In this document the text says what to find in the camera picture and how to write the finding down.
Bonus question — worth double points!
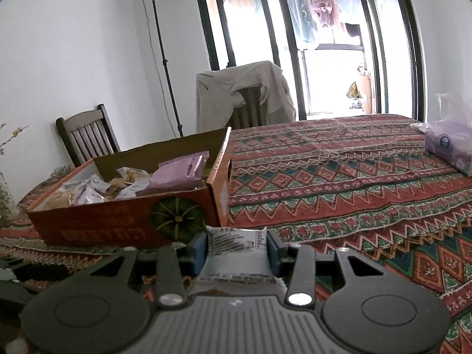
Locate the patterned red tablecloth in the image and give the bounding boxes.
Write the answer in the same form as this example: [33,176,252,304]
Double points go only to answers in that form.
[0,114,472,354]

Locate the floral ceramic vase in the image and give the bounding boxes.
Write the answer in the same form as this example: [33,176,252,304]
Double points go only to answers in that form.
[0,171,19,225]

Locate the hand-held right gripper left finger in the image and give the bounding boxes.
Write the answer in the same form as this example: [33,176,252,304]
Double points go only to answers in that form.
[88,232,207,308]

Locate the white snack packet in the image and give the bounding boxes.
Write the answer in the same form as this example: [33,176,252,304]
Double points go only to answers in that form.
[186,226,288,297]

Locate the purple tissue pack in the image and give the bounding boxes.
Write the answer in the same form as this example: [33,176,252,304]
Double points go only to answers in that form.
[410,93,472,177]

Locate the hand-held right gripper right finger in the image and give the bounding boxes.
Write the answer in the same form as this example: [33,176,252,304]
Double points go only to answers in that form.
[265,229,388,308]

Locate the pile of snack packets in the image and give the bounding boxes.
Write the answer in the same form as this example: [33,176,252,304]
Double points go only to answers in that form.
[42,151,211,209]

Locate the black-framed glass door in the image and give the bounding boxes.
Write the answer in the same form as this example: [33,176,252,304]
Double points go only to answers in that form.
[192,0,428,122]

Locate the beige jacket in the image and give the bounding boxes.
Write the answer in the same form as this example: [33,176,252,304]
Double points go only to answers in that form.
[195,61,296,133]

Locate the brown tall container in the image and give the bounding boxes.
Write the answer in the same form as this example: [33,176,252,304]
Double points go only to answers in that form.
[356,66,374,114]

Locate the jacket-covered wooden chair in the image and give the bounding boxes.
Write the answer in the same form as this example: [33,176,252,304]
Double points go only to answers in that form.
[229,86,268,128]

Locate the dark wooden chair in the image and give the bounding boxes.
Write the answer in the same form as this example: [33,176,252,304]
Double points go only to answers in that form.
[56,104,122,168]

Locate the orange cardboard box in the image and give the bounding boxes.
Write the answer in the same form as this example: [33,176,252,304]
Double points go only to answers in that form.
[27,127,232,249]

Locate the blue hanging garment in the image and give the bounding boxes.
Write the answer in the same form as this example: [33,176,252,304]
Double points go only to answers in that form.
[283,0,318,44]

